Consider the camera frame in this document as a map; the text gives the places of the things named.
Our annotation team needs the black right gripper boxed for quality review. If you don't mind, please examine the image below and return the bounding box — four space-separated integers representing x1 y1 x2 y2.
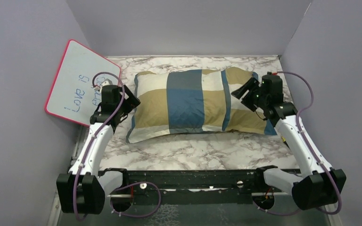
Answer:
231 77 269 112

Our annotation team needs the blue beige checked pillowcase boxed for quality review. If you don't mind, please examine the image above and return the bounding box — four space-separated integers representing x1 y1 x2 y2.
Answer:
126 67 277 144

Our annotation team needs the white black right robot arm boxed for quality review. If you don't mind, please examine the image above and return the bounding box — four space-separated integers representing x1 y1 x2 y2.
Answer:
231 72 346 215

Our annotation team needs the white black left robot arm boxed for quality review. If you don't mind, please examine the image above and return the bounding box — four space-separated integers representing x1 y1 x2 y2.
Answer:
56 85 140 215

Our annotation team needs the pink framed whiteboard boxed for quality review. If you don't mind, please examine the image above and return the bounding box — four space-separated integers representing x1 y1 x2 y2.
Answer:
45 40 122 126

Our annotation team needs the black yellow marker pen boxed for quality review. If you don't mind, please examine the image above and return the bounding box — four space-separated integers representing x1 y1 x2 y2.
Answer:
281 137 289 148

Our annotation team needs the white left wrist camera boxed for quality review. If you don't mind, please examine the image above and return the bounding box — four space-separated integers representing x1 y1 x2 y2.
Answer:
94 79 113 93

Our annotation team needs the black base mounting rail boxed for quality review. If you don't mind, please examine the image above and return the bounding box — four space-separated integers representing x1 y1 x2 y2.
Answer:
108 169 283 206

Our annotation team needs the aluminium frame rail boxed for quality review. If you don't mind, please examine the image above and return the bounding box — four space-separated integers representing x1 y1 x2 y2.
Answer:
56 129 346 225

